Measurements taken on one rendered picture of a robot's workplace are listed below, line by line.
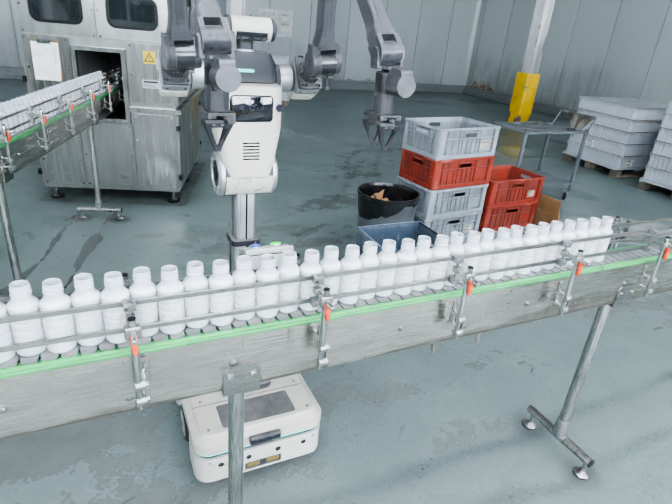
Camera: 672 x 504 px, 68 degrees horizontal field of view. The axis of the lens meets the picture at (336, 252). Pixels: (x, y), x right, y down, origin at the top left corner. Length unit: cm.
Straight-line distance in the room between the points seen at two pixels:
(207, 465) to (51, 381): 98
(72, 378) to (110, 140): 386
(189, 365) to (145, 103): 374
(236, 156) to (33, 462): 150
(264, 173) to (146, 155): 321
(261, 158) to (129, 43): 315
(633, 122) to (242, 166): 702
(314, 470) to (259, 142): 136
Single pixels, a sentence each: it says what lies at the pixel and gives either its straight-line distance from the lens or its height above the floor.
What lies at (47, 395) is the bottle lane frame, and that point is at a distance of 130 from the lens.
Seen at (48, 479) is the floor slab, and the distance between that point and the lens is 241.
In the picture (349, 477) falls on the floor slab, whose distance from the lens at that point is 228.
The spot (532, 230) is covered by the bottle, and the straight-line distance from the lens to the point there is 172.
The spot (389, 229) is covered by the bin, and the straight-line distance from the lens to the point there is 215.
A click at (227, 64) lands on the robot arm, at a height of 161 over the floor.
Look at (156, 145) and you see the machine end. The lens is 489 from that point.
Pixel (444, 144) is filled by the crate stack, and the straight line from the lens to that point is 363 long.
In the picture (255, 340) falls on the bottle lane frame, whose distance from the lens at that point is 130.
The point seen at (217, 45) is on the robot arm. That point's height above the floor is 164.
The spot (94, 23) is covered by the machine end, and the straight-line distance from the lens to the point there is 486.
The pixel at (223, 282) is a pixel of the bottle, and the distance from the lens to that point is 122.
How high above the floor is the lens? 171
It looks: 25 degrees down
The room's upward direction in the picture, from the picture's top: 5 degrees clockwise
